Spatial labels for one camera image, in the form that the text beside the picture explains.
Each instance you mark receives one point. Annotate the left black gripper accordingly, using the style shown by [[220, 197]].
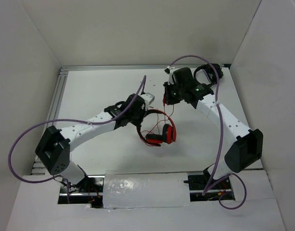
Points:
[[142, 109]]

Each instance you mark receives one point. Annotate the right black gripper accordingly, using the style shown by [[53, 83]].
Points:
[[169, 99]]

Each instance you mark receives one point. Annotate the red black headphones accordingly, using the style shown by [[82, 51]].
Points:
[[155, 136]]

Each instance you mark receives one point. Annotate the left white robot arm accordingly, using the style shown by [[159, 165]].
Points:
[[55, 146]]

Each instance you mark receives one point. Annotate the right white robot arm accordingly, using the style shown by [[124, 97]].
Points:
[[246, 144]]

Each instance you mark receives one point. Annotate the black headphones in corner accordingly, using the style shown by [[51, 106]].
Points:
[[209, 73]]

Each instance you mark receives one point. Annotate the white taped cover sheet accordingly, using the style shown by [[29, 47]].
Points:
[[145, 190]]

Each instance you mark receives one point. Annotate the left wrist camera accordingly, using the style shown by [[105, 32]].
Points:
[[148, 98]]

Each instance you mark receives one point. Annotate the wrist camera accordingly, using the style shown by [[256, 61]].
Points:
[[148, 98], [170, 70]]

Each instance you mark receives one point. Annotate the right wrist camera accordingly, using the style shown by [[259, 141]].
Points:
[[170, 70]]

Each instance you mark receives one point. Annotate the aluminium table frame rail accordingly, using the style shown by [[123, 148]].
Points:
[[110, 67]]

